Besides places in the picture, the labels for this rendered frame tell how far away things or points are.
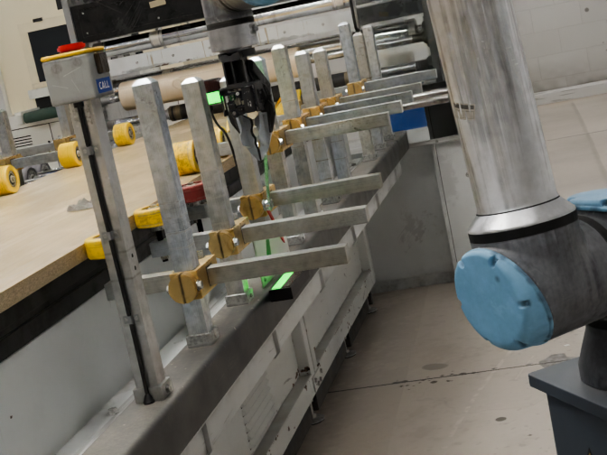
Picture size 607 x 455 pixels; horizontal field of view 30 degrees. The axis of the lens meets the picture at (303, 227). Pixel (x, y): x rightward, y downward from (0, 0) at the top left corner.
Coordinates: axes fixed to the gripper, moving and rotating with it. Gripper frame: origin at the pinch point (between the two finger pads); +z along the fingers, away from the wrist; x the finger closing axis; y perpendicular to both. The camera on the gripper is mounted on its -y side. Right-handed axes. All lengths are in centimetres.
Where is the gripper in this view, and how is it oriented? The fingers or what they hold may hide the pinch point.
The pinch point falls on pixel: (260, 153)
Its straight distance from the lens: 219.1
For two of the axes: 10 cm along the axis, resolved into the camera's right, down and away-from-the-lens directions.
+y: -2.0, 2.1, -9.6
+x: 9.6, -1.6, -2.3
